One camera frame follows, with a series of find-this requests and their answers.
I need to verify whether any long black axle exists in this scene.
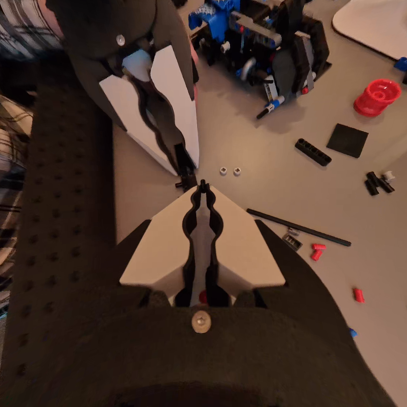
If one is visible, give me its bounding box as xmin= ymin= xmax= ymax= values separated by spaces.
xmin=246 ymin=208 xmax=352 ymax=247

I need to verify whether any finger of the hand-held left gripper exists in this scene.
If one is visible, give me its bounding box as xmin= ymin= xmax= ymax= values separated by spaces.
xmin=150 ymin=44 xmax=201 ymax=170
xmin=99 ymin=74 xmax=179 ymax=177

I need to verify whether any black perforated panel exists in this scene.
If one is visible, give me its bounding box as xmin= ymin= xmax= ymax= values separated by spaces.
xmin=0 ymin=60 xmax=116 ymax=398

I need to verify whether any person's plaid shirt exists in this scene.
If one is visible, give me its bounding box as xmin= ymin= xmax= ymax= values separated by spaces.
xmin=0 ymin=94 xmax=34 ymax=318

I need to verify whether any long black brick beam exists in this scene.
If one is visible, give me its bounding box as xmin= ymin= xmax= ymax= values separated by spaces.
xmin=173 ymin=143 xmax=198 ymax=192

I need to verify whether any red toy wheel hub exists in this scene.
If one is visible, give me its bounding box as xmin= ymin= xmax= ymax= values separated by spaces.
xmin=354 ymin=79 xmax=402 ymax=117

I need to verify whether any black smooth square tile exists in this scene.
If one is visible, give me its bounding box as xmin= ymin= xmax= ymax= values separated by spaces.
xmin=326 ymin=123 xmax=369 ymax=158

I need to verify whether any short black brick beam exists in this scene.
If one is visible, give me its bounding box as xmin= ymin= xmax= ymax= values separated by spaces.
xmin=295 ymin=138 xmax=332 ymax=166

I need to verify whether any grey desk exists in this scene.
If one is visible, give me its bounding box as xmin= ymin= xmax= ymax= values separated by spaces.
xmin=113 ymin=0 xmax=407 ymax=407

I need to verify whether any person's left hand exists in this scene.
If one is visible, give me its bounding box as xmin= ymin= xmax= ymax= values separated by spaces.
xmin=190 ymin=41 xmax=200 ymax=107

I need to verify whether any person's left forearm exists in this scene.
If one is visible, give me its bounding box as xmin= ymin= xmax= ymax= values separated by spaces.
xmin=0 ymin=0 xmax=64 ymax=61

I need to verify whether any bunch of small black pins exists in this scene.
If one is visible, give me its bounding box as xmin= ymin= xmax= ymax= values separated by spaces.
xmin=364 ymin=172 xmax=395 ymax=196

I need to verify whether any white book stand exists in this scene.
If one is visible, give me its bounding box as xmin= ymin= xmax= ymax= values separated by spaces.
xmin=332 ymin=0 xmax=407 ymax=61

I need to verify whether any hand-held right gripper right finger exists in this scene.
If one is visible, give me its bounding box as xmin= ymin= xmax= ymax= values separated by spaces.
xmin=205 ymin=185 xmax=286 ymax=307

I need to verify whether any toy brick truck model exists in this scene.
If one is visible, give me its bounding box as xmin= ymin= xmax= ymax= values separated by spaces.
xmin=188 ymin=0 xmax=333 ymax=120

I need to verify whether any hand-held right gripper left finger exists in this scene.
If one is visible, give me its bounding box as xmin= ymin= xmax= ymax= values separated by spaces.
xmin=120 ymin=186 xmax=202 ymax=307

